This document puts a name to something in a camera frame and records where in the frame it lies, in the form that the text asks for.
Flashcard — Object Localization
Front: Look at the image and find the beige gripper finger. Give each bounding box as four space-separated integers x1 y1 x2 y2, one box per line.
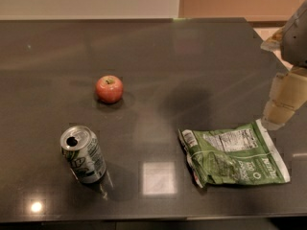
261 66 307 130
260 28 283 52

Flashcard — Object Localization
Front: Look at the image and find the red apple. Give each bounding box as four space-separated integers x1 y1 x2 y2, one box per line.
95 75 124 104

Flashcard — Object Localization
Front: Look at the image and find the green jalapeno chip bag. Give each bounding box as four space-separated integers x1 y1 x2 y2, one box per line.
178 120 290 188

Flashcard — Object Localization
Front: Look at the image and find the green 7up can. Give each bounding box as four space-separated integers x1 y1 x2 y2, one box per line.
59 126 106 184

